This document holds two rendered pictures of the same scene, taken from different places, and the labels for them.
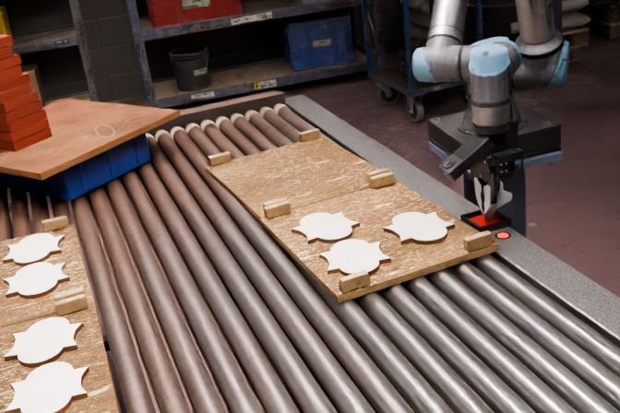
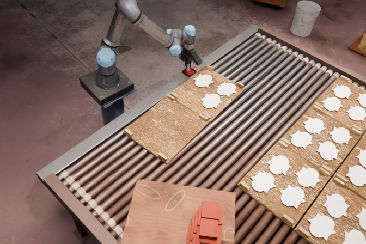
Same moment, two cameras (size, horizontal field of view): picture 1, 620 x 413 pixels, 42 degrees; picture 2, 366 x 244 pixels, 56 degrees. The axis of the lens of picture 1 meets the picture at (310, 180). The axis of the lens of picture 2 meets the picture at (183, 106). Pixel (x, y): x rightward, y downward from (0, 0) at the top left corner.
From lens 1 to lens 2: 298 cm
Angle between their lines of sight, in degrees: 94
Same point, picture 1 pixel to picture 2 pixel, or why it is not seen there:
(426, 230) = (206, 78)
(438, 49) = (177, 42)
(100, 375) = (302, 120)
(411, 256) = (219, 79)
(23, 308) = (292, 158)
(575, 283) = (214, 54)
